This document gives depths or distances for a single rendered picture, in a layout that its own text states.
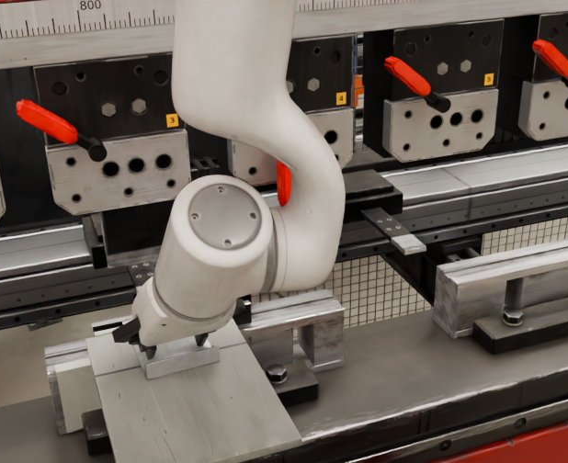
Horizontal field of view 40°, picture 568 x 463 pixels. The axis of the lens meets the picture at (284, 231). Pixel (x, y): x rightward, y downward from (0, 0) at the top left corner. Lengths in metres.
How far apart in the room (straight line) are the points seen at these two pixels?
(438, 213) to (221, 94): 0.87
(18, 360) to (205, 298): 2.15
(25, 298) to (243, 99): 0.72
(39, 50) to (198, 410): 0.40
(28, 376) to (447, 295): 1.81
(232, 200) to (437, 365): 0.57
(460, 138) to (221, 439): 0.48
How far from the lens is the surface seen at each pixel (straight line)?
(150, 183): 0.88
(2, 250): 1.27
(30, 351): 2.84
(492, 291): 1.18
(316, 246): 0.67
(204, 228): 0.62
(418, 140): 0.98
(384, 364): 1.12
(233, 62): 0.57
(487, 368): 1.13
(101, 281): 1.23
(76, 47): 0.83
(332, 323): 1.06
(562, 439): 1.25
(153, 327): 0.79
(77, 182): 0.86
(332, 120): 0.92
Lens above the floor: 1.53
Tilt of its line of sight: 26 degrees down
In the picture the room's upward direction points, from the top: 1 degrees counter-clockwise
